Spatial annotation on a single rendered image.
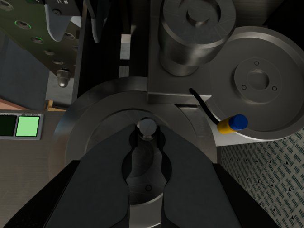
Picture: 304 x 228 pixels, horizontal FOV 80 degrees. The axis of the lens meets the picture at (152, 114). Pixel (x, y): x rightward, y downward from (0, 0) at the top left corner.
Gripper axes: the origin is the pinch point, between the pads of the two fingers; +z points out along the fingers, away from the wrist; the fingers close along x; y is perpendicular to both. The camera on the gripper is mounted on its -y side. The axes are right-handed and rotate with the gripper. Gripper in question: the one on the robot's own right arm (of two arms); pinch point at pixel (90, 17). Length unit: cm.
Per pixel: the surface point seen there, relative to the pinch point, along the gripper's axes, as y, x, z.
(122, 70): -91, -26, 206
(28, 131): 10.8, -23.4, 29.4
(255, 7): -19.1, 32.5, 17.3
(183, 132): 14.0, 10.3, -3.4
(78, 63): 7.0, 0.0, -2.0
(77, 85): 9.4, 0.1, -2.0
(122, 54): -109, -26, 195
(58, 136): 14.5, -0.6, -2.8
